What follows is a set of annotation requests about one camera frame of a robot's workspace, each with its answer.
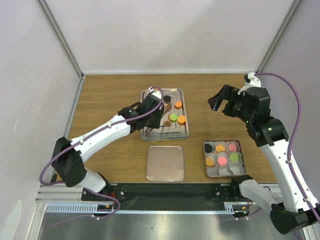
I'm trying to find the white paper cup top right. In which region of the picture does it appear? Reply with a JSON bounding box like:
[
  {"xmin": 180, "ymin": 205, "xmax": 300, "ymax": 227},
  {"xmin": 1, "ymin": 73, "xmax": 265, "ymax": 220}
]
[{"xmin": 226, "ymin": 141, "xmax": 241, "ymax": 152}]

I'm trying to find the white paper cup bottom right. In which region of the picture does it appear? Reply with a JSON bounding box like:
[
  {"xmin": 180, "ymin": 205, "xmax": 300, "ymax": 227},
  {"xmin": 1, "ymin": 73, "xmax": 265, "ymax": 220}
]
[{"xmin": 229, "ymin": 164, "xmax": 245, "ymax": 176}]

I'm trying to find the black sandwich cookie on tray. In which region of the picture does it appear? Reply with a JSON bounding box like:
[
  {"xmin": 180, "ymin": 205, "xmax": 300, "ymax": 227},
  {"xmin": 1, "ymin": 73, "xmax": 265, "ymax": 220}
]
[{"xmin": 163, "ymin": 95, "xmax": 171, "ymax": 104}]

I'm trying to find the black sandwich cookie packed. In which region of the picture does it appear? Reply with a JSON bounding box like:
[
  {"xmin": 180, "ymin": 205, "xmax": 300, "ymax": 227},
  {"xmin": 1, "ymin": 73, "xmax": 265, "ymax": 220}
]
[{"xmin": 204, "ymin": 143, "xmax": 213, "ymax": 154}]

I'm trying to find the white paper cup middle left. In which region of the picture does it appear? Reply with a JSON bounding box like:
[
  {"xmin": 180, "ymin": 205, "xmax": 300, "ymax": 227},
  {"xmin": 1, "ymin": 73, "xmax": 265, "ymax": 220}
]
[{"xmin": 205, "ymin": 152, "xmax": 218, "ymax": 167}]

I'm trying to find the aluminium frame rail front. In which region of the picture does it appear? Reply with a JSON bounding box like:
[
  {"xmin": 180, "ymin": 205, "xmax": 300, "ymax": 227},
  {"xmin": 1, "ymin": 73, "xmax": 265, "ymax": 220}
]
[{"xmin": 34, "ymin": 182, "xmax": 86, "ymax": 203}]

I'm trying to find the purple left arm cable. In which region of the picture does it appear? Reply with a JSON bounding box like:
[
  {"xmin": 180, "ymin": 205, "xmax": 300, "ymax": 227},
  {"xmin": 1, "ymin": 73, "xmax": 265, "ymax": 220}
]
[{"xmin": 39, "ymin": 86, "xmax": 165, "ymax": 218}]

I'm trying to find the pink sandwich cookie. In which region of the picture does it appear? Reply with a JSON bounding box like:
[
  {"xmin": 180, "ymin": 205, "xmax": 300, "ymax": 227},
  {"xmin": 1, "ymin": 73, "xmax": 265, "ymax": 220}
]
[{"xmin": 228, "ymin": 143, "xmax": 237, "ymax": 152}]

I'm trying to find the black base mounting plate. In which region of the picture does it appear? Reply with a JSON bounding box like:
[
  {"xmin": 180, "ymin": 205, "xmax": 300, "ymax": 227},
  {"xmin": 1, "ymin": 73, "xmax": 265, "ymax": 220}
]
[{"xmin": 98, "ymin": 183, "xmax": 248, "ymax": 211}]

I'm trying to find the white paper cup top middle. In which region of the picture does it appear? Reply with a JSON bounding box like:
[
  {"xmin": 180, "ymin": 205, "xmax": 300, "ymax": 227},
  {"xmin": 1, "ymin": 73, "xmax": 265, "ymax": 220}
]
[{"xmin": 214, "ymin": 141, "xmax": 229, "ymax": 153}]

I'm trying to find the orange round sandwich cookie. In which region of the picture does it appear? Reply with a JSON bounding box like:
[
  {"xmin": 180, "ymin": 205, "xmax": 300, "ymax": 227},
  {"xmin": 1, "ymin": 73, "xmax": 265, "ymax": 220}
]
[{"xmin": 215, "ymin": 144, "xmax": 226, "ymax": 153}]

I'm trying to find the white paper cup centre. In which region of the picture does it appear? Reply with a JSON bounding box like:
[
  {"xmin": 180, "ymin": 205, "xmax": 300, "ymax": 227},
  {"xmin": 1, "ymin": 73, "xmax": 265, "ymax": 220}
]
[{"xmin": 217, "ymin": 152, "xmax": 230, "ymax": 167}]

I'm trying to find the green round cookie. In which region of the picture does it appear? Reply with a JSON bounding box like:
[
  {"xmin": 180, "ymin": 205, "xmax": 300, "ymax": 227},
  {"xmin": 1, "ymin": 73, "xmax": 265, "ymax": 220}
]
[
  {"xmin": 229, "ymin": 152, "xmax": 239, "ymax": 163},
  {"xmin": 168, "ymin": 112, "xmax": 179, "ymax": 122}
]

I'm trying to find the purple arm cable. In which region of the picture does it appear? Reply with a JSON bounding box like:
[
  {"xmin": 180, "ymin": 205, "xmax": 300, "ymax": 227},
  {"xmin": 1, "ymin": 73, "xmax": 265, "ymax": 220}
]
[
  {"xmin": 39, "ymin": 86, "xmax": 165, "ymax": 218},
  {"xmin": 254, "ymin": 72, "xmax": 320, "ymax": 240}
]

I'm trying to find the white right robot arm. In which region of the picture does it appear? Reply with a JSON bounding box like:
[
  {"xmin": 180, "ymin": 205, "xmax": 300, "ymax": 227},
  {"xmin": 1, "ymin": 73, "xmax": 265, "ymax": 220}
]
[{"xmin": 207, "ymin": 72, "xmax": 320, "ymax": 235}]

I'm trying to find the white paper cup middle right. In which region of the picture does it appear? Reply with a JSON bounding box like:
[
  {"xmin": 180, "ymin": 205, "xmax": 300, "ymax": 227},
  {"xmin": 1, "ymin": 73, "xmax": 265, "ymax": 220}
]
[{"xmin": 228, "ymin": 151, "xmax": 243, "ymax": 166}]

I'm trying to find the white paper cup bottom left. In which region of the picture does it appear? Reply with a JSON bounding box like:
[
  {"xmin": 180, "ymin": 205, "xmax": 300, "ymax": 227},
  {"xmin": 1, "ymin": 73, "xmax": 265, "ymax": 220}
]
[{"xmin": 206, "ymin": 166, "xmax": 219, "ymax": 178}]

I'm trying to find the rose gold tin lid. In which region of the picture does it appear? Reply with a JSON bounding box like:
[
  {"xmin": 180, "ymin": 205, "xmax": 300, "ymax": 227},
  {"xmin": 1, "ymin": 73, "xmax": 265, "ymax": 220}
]
[{"xmin": 146, "ymin": 145, "xmax": 185, "ymax": 183}]

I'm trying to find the white slotted cable duct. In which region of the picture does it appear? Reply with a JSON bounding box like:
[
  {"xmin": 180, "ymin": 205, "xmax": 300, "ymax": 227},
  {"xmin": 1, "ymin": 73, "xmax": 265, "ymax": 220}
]
[{"xmin": 45, "ymin": 203, "xmax": 247, "ymax": 215}]

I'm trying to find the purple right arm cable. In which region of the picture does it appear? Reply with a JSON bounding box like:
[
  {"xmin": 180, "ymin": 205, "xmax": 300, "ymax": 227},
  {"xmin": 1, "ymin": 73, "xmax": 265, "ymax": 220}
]
[{"xmin": 254, "ymin": 72, "xmax": 320, "ymax": 240}]

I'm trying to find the silver steel tray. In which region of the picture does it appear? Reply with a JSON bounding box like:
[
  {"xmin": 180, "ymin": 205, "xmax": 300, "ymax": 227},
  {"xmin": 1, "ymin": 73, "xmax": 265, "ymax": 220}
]
[{"xmin": 140, "ymin": 88, "xmax": 189, "ymax": 141}]

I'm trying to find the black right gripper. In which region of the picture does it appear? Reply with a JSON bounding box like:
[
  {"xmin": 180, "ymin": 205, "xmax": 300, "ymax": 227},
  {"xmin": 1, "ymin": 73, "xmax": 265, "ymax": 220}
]
[{"xmin": 207, "ymin": 84, "xmax": 253, "ymax": 124}]

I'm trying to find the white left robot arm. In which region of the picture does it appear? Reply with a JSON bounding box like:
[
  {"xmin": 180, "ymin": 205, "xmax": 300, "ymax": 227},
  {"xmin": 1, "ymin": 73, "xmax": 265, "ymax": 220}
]
[{"xmin": 50, "ymin": 88, "xmax": 164, "ymax": 200}]

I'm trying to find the white paper cup bottom middle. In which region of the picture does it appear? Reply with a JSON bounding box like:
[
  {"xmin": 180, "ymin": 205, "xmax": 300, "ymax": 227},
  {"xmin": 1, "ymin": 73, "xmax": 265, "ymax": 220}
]
[{"xmin": 217, "ymin": 166, "xmax": 233, "ymax": 177}]

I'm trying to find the white paper cup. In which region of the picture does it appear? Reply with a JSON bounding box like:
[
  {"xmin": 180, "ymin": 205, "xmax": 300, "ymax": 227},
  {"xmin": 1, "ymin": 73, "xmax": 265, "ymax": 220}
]
[
  {"xmin": 217, "ymin": 152, "xmax": 230, "ymax": 167},
  {"xmin": 228, "ymin": 151, "xmax": 243, "ymax": 166},
  {"xmin": 217, "ymin": 166, "xmax": 233, "ymax": 177},
  {"xmin": 214, "ymin": 141, "xmax": 229, "ymax": 153},
  {"xmin": 205, "ymin": 152, "xmax": 218, "ymax": 167},
  {"xmin": 206, "ymin": 166, "xmax": 219, "ymax": 178},
  {"xmin": 226, "ymin": 141, "xmax": 241, "ymax": 152},
  {"xmin": 229, "ymin": 164, "xmax": 245, "ymax": 176}
]

